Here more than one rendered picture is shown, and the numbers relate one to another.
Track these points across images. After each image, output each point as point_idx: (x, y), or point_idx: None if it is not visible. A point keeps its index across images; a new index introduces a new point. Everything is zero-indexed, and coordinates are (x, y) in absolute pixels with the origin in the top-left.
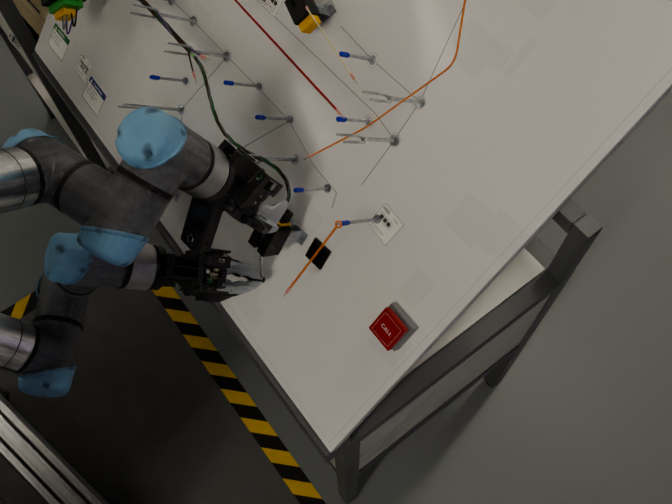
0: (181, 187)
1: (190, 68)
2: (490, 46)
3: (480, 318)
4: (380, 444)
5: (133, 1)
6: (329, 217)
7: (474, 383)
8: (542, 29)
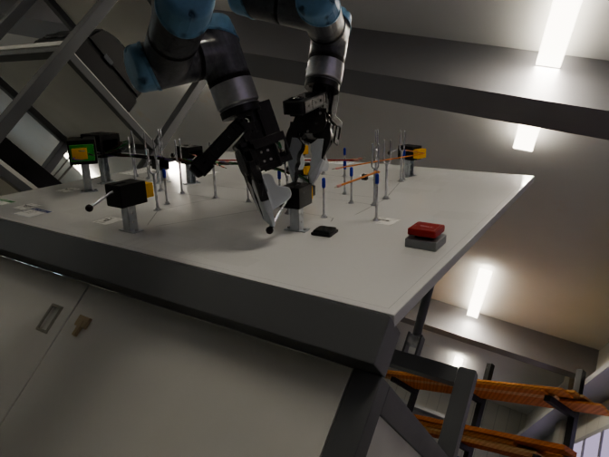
0: (333, 50)
1: (174, 201)
2: (420, 189)
3: None
4: None
5: None
6: (330, 223)
7: None
8: (444, 187)
